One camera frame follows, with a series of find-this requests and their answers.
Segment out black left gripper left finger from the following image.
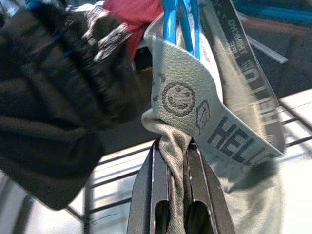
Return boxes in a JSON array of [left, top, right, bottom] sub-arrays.
[[126, 142, 169, 234]]

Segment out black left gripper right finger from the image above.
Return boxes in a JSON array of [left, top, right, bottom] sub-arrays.
[[185, 143, 236, 234]]

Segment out grey shorts with lettered waistband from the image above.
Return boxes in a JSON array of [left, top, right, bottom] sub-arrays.
[[140, 0, 288, 234]]

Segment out blue tape-wrapped plastic hanger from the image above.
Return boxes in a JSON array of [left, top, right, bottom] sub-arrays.
[[160, 0, 202, 61]]

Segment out black metal clothes rack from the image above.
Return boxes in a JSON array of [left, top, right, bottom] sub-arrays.
[[65, 99, 312, 234]]

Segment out black elastic-waist garment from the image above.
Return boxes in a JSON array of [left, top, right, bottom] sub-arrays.
[[0, 6, 153, 212]]

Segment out dark garment with patterned band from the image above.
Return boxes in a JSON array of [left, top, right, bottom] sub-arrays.
[[81, 23, 134, 63]]

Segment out red garment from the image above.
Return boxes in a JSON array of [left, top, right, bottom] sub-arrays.
[[101, 0, 164, 61]]

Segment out bunch of blue hangers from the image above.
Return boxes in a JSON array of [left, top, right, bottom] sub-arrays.
[[233, 0, 312, 25]]

